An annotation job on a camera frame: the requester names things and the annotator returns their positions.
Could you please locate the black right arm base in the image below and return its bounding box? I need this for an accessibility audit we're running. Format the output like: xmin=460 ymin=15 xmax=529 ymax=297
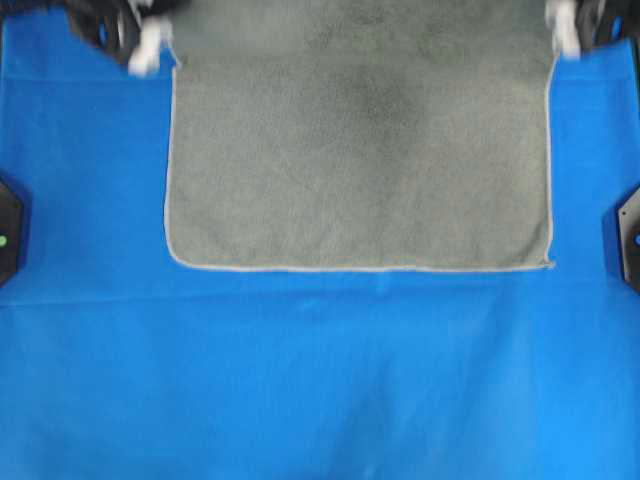
xmin=614 ymin=184 xmax=639 ymax=295

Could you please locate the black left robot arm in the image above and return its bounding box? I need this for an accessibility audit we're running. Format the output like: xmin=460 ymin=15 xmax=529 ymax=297
xmin=63 ymin=1 xmax=184 ymax=77

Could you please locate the grey terry towel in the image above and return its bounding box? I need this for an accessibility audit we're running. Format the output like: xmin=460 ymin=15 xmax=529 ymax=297
xmin=165 ymin=1 xmax=553 ymax=272

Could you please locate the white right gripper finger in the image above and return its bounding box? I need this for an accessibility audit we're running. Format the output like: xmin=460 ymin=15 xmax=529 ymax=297
xmin=545 ymin=0 xmax=581 ymax=60

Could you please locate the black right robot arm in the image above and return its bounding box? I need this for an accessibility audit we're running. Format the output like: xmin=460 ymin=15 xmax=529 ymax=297
xmin=544 ymin=0 xmax=631 ymax=59

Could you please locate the blue table cloth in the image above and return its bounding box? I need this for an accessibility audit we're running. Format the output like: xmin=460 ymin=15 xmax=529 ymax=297
xmin=1 ymin=11 xmax=639 ymax=479

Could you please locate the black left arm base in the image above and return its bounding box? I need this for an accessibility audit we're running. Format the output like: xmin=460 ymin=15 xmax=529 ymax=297
xmin=1 ymin=171 xmax=32 ymax=287

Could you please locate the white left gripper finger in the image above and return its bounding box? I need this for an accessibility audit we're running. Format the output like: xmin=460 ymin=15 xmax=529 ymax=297
xmin=127 ymin=17 xmax=172 ymax=77

